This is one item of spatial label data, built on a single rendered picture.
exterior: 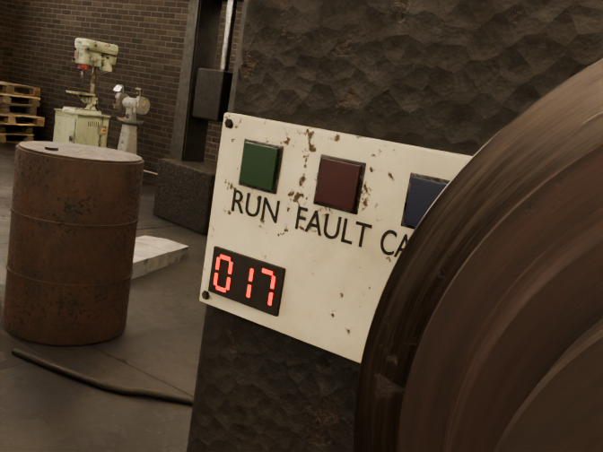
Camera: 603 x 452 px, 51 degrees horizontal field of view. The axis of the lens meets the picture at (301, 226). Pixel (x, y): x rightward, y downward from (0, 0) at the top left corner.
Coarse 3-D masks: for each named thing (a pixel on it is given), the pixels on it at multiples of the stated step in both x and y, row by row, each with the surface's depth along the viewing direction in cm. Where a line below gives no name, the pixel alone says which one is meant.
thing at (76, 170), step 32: (32, 160) 279; (64, 160) 276; (96, 160) 282; (128, 160) 298; (32, 192) 281; (64, 192) 279; (96, 192) 284; (128, 192) 297; (32, 224) 284; (64, 224) 281; (96, 224) 287; (128, 224) 301; (32, 256) 286; (64, 256) 285; (96, 256) 291; (128, 256) 309; (32, 288) 288; (64, 288) 288; (96, 288) 295; (128, 288) 318; (32, 320) 291; (64, 320) 291; (96, 320) 299
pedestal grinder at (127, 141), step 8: (120, 88) 853; (136, 88) 839; (120, 96) 859; (128, 96) 871; (120, 104) 863; (128, 104) 850; (136, 104) 842; (144, 104) 847; (128, 112) 855; (136, 112) 840; (144, 112) 851; (120, 120) 854; (128, 120) 845; (136, 120) 853; (128, 128) 854; (136, 128) 865; (120, 136) 862; (128, 136) 856; (136, 136) 872; (120, 144) 862; (128, 144) 858
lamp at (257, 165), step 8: (248, 144) 56; (256, 144) 55; (248, 152) 56; (256, 152) 55; (264, 152) 55; (272, 152) 54; (248, 160) 56; (256, 160) 55; (264, 160) 55; (272, 160) 54; (248, 168) 56; (256, 168) 55; (264, 168) 55; (272, 168) 54; (240, 176) 56; (248, 176) 56; (256, 176) 55; (264, 176) 55; (272, 176) 55; (248, 184) 56; (256, 184) 56; (264, 184) 55; (272, 184) 55
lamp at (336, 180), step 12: (324, 168) 52; (336, 168) 51; (348, 168) 50; (360, 168) 50; (324, 180) 52; (336, 180) 51; (348, 180) 51; (324, 192) 52; (336, 192) 51; (348, 192) 51; (336, 204) 51; (348, 204) 51
